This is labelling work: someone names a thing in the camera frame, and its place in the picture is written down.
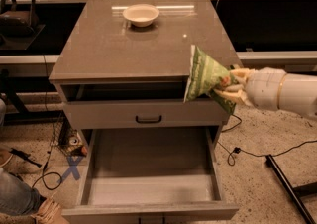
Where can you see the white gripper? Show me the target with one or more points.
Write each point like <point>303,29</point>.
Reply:
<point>263,88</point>

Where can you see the open grey middle drawer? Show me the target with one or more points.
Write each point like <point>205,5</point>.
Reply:
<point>150,176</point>

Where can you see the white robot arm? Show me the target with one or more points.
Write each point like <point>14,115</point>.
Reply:
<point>297,94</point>

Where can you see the grey drawer cabinet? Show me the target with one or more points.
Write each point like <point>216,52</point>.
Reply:
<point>108,59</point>

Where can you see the white paper bowl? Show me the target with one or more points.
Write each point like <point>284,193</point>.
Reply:
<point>141,15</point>

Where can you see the green jalapeno chip bag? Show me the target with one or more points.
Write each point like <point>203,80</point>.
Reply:
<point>206,76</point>

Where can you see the blue tape cross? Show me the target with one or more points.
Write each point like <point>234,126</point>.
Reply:
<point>72,169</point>

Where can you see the black drawer handle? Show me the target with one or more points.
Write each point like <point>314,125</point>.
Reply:
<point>143,120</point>

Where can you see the black wire basket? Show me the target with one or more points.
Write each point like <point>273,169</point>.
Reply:
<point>62,132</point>

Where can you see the soda can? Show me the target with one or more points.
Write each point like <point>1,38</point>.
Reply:
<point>73,141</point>

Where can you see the black metal stand leg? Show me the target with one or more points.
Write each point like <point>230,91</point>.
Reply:
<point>295,193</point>

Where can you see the person leg in jeans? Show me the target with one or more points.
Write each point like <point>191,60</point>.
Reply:
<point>16,197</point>

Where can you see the black chair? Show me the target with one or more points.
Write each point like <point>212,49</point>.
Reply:
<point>18,29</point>

